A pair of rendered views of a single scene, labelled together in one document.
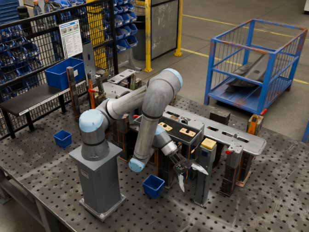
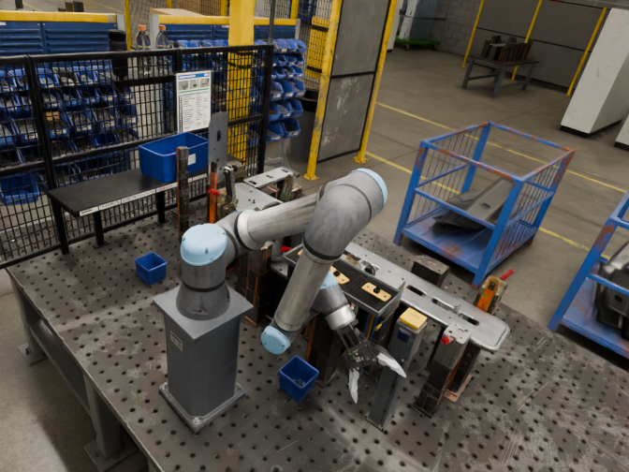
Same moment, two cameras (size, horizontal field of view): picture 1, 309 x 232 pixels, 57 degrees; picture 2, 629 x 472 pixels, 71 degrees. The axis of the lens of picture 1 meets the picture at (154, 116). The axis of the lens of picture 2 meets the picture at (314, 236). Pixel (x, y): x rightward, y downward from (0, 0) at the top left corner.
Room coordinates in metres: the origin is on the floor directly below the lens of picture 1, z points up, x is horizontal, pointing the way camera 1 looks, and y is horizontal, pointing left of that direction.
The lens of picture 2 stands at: (0.21, 0.05, 1.97)
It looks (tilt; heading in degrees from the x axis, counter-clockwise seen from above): 32 degrees down; 359
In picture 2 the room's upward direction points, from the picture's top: 9 degrees clockwise
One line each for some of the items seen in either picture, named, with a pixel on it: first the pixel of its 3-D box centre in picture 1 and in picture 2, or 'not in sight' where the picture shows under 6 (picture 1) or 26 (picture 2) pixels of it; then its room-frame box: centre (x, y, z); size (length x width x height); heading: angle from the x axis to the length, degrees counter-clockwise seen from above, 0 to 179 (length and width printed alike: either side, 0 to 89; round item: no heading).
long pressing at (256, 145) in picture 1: (167, 112); (340, 248); (1.72, -0.09, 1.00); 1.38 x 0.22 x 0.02; 55
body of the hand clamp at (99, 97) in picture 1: (102, 115); (226, 238); (1.86, 0.40, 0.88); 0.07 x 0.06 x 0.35; 145
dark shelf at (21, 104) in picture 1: (58, 86); (158, 176); (2.08, 0.78, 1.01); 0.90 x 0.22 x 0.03; 145
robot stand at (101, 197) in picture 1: (99, 178); (203, 351); (1.17, 0.31, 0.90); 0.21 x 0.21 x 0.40; 51
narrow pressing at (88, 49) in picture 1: (89, 64); (218, 148); (2.15, 0.52, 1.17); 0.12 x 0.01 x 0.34; 145
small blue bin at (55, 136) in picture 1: (63, 139); (151, 269); (1.73, 0.70, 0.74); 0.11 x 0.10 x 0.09; 55
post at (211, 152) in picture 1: (204, 175); (393, 374); (1.17, -0.28, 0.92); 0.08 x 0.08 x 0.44; 55
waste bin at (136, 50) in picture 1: (143, 37); (309, 125); (5.20, 0.21, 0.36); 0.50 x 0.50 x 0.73
